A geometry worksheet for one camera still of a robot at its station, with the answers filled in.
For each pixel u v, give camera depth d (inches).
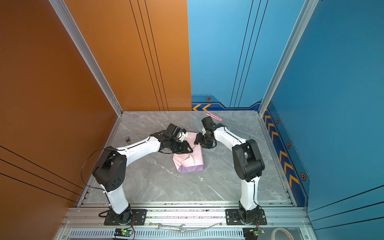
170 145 28.6
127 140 40.2
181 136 30.4
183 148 30.7
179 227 28.0
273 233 26.8
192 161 32.6
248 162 20.1
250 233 27.9
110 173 19.0
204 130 31.9
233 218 28.5
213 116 47.0
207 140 31.9
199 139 33.3
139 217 28.9
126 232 27.8
